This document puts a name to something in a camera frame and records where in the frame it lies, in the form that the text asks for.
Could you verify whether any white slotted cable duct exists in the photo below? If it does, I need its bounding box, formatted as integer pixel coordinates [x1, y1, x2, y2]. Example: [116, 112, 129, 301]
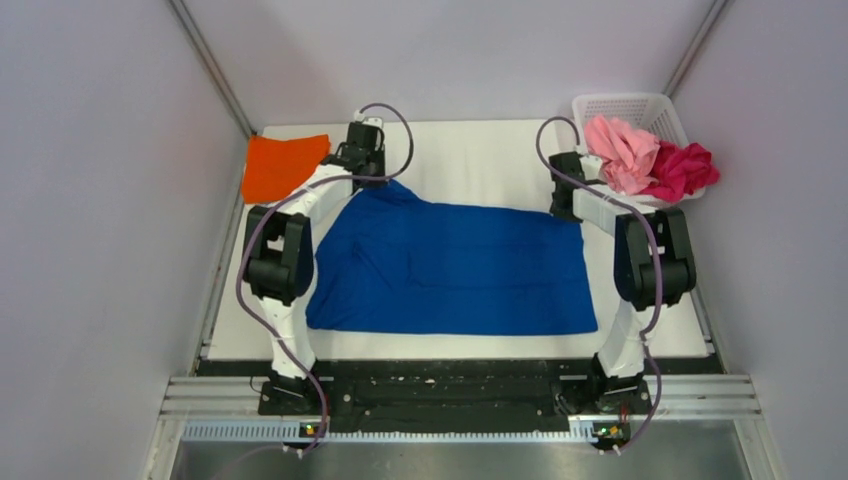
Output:
[182, 420, 625, 444]

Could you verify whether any light pink t shirt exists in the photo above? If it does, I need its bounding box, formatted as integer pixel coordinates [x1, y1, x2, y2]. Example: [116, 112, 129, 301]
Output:
[584, 115, 661, 195]

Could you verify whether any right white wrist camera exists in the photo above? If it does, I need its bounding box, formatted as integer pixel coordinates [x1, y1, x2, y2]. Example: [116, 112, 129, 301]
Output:
[580, 153, 606, 184]

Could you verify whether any corner aluminium post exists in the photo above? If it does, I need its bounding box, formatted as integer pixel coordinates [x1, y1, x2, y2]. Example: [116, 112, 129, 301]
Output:
[164, 0, 256, 138]
[662, 0, 735, 98]

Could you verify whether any right corner aluminium post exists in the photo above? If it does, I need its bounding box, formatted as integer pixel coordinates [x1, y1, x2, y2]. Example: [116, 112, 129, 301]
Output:
[662, 0, 735, 98]

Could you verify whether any blue t shirt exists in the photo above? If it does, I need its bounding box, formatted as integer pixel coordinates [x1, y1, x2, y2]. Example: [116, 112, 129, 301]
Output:
[306, 182, 598, 336]

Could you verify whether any left corner aluminium post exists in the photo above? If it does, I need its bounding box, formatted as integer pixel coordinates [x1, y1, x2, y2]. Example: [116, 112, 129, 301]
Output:
[164, 0, 256, 138]

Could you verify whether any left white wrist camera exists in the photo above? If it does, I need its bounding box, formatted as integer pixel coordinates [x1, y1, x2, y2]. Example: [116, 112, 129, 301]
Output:
[353, 110, 384, 129]

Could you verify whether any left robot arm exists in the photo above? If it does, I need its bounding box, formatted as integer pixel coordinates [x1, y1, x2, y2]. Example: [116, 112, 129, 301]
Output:
[239, 117, 386, 415]

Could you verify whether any folded orange t shirt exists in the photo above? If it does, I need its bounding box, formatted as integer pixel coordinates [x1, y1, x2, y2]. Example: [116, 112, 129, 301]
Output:
[241, 134, 331, 205]

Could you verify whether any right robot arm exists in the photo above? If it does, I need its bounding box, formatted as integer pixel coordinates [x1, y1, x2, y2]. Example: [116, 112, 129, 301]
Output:
[546, 151, 697, 414]

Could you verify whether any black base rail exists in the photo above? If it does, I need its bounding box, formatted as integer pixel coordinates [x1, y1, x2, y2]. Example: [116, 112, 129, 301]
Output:
[198, 357, 723, 435]

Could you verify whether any white plastic basket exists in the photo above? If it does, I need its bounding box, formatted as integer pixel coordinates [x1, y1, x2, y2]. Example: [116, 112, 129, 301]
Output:
[572, 93, 708, 206]

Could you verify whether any magenta t shirt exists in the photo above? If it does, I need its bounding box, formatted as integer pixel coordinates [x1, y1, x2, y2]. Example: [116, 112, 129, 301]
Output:
[641, 141, 721, 203]

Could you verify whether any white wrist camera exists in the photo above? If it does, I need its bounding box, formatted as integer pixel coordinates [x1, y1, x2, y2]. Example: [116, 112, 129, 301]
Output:
[580, 153, 606, 184]
[353, 110, 384, 129]

